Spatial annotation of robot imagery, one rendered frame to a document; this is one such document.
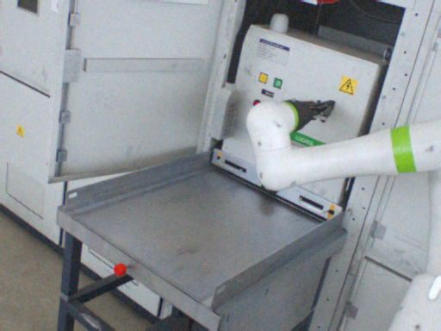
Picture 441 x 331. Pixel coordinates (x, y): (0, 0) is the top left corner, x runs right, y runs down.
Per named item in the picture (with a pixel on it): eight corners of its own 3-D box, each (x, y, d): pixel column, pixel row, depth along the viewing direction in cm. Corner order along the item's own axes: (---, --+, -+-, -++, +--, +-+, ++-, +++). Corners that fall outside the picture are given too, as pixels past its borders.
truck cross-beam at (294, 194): (337, 224, 184) (342, 208, 182) (211, 162, 212) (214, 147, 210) (344, 220, 188) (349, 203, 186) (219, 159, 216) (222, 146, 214)
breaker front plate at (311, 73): (333, 208, 184) (375, 66, 166) (219, 154, 209) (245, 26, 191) (335, 207, 185) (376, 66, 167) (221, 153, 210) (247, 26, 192)
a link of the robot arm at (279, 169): (393, 124, 143) (389, 129, 133) (401, 171, 144) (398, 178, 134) (259, 148, 157) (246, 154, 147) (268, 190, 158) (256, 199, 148)
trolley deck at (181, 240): (216, 335, 134) (221, 315, 132) (55, 224, 166) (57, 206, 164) (343, 247, 186) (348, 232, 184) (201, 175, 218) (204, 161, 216)
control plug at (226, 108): (219, 140, 195) (228, 92, 188) (208, 135, 197) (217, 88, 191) (232, 137, 201) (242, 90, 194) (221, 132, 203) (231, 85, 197)
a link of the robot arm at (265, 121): (268, 100, 141) (233, 108, 148) (278, 149, 142) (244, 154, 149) (296, 94, 152) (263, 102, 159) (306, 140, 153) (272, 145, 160)
